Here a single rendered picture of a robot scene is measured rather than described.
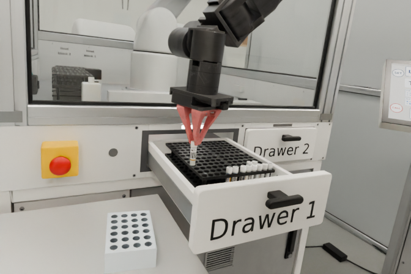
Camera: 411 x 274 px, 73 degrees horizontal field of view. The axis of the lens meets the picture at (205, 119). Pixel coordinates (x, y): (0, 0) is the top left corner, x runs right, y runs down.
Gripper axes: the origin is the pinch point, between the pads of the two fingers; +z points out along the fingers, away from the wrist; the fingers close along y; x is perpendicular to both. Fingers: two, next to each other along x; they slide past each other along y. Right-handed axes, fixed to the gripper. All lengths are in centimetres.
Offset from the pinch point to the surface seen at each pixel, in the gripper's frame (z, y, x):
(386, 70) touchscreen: -18, -20, -97
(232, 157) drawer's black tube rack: 7.2, 0.0, -15.4
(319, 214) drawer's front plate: 11.9, -21.5, -15.5
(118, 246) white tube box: 17.4, 2.7, 13.8
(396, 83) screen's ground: -14, -24, -94
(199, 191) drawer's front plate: 4.0, -8.4, 8.6
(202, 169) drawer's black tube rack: 7.7, 0.8, -5.1
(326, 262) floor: 98, -15, -129
